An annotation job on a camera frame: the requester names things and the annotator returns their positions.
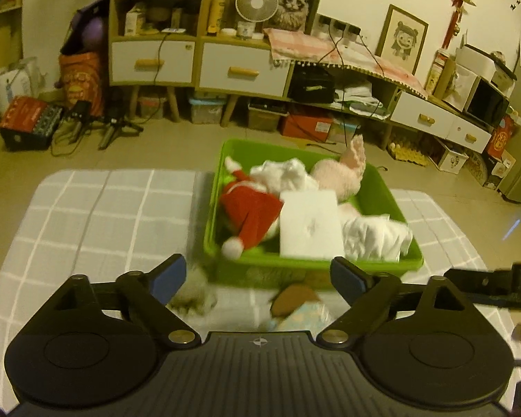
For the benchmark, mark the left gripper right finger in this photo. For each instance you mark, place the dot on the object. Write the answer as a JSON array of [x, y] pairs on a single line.
[[369, 298]]

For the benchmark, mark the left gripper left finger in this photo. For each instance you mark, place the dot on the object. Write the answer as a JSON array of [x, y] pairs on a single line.
[[143, 298]]

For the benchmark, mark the grey plush toy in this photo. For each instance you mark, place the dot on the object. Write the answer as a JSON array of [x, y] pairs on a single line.
[[196, 296]]

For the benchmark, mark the white cloth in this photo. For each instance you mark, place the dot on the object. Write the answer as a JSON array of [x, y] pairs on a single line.
[[376, 238]]

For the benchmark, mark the doll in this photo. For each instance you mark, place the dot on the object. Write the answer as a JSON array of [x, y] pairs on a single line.
[[298, 308]]

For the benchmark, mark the white square pillow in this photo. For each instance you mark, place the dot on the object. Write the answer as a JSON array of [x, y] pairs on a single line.
[[310, 225]]

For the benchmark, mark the pink bunny plush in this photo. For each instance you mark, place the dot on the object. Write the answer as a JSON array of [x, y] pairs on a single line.
[[343, 176]]

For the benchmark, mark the santa plush toy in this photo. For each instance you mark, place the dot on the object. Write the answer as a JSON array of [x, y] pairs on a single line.
[[251, 212]]

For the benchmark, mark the white fluffy plush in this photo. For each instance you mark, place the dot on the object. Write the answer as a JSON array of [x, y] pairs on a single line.
[[289, 175]]

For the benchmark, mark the grey checkered rug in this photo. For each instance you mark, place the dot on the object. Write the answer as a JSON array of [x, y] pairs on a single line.
[[103, 223]]

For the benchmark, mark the yellow egg tray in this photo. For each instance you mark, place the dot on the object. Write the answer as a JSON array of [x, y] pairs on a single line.
[[404, 151]]

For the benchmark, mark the white storage box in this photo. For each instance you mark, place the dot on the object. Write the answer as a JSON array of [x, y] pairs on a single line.
[[445, 158]]

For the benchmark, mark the red cardboard box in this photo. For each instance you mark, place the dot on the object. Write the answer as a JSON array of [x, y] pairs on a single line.
[[313, 128]]

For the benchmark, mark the microwave oven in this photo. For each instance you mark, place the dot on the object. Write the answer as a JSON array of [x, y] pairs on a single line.
[[472, 95]]

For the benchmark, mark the black tripod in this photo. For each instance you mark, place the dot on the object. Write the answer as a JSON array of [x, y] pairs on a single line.
[[112, 124]]

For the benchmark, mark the clear storage bin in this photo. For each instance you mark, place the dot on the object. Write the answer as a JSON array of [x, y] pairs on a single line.
[[207, 111]]

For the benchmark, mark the red black box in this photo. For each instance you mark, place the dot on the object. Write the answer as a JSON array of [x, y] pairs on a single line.
[[29, 124]]

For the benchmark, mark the black bag on shelf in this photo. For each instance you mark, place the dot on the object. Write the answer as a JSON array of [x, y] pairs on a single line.
[[312, 85]]

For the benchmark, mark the orange snack bag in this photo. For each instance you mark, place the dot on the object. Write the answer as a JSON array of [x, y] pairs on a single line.
[[82, 79]]

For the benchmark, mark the white plastic bag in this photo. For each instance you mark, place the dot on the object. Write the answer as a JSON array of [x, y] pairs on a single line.
[[19, 79]]

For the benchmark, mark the framed girl drawing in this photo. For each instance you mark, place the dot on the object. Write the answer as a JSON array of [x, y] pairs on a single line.
[[402, 39]]

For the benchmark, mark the pink cloth on cabinet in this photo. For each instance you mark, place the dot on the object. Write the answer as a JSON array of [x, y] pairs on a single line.
[[297, 47]]

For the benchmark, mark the purple ball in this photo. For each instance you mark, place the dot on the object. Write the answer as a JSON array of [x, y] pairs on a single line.
[[94, 34]]

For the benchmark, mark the wooden tv cabinet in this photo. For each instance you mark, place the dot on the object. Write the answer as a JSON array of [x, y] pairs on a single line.
[[244, 68]]

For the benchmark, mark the red hanging decoration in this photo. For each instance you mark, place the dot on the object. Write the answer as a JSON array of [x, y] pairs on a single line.
[[453, 27]]

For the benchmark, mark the yellow bottle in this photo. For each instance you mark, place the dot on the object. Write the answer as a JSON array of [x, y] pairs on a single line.
[[216, 14]]

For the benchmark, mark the framed raccoon picture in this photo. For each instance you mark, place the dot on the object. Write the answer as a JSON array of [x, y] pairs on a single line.
[[294, 15]]

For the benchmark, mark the small white desk fan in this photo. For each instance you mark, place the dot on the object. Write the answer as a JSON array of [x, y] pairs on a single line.
[[256, 10]]

